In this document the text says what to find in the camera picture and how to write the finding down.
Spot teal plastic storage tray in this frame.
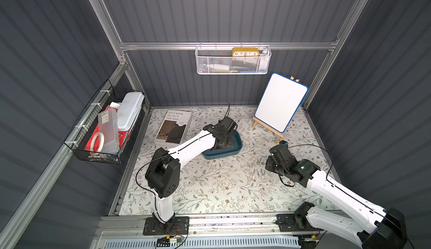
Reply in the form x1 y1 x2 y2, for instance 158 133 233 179
202 130 243 160

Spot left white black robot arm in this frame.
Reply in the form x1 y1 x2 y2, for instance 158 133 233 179
135 116 237 224

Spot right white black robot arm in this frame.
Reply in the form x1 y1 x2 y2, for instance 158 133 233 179
266 141 410 249

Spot interior design trends book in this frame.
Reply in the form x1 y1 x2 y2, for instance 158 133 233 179
155 110 192 148

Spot blue framed whiteboard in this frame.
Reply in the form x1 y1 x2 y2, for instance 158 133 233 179
255 73 309 134

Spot yellow digital clock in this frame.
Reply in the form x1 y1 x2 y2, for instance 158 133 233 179
232 47 260 57

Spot white plastic case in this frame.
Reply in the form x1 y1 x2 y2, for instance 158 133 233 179
117 91 144 131

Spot translucent plastic container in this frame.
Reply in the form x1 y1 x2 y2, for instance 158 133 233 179
98 108 120 154

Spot white tape roll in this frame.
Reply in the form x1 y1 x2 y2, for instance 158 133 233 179
90 132 104 152

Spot white wire wall basket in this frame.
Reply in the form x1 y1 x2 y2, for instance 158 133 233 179
195 45 272 75

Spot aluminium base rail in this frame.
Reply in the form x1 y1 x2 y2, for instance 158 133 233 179
90 210 378 249

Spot black wire side basket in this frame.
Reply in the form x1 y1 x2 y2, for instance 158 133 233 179
65 81 146 165

